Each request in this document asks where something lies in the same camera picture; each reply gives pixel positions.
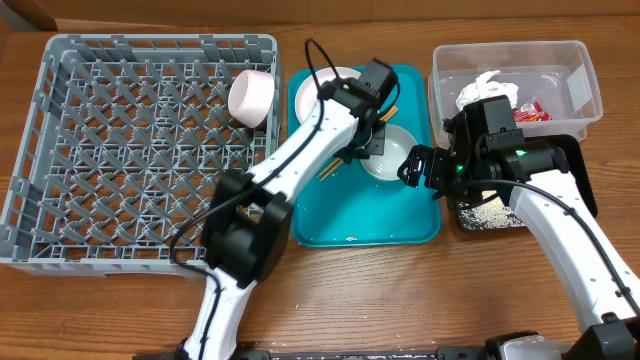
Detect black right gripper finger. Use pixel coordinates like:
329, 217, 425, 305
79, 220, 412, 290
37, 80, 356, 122
398, 145, 423, 171
397, 167, 423, 188

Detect grey bowl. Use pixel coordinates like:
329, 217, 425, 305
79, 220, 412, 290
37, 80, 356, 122
361, 125, 417, 182

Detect wooden chopstick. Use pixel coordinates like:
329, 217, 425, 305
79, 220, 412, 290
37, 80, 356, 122
317, 104, 399, 179
319, 109, 401, 182

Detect large white plate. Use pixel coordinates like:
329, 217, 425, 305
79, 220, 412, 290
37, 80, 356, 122
294, 67, 361, 124

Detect white paper napkin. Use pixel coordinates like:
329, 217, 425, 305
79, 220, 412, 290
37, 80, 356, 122
455, 70, 519, 110

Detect red strawberry cake wrapper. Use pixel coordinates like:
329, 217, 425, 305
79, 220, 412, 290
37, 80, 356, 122
513, 101, 552, 122

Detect pink shallow bowl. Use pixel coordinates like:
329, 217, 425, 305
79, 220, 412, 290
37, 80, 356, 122
228, 70, 275, 128

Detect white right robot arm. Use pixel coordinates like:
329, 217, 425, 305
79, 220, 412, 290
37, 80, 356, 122
397, 95, 639, 359

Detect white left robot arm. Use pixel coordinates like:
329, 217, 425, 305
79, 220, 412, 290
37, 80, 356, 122
174, 59, 398, 359

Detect clear plastic waste bin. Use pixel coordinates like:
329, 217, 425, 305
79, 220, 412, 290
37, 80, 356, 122
428, 40, 603, 148

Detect black tray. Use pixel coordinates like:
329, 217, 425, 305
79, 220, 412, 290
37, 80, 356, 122
447, 134, 598, 232

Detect spilled white rice grains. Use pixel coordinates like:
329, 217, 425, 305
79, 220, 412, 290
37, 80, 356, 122
457, 199, 524, 231

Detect teal plastic tray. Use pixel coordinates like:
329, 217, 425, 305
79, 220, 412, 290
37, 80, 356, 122
287, 65, 442, 248

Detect grey dish rack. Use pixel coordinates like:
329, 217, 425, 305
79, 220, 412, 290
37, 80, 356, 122
1, 34, 282, 276

